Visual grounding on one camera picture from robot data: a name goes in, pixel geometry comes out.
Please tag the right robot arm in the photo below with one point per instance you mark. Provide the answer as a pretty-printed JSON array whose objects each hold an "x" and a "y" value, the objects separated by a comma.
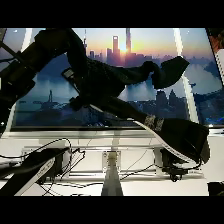
[{"x": 180, "y": 136}]

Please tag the silver frame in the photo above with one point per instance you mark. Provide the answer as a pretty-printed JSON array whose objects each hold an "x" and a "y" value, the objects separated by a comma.
[{"x": 111, "y": 180}]

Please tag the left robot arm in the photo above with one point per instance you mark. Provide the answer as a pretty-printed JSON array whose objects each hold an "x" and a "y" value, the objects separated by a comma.
[{"x": 23, "y": 70}]

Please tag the heap of clothes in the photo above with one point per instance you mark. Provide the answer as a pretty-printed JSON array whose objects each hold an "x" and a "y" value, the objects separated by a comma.
[{"x": 216, "y": 38}]

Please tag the black box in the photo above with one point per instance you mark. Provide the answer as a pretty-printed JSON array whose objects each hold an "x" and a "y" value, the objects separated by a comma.
[{"x": 216, "y": 188}]

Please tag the black pants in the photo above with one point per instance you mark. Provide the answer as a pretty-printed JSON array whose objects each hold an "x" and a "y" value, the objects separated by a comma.
[{"x": 106, "y": 80}]

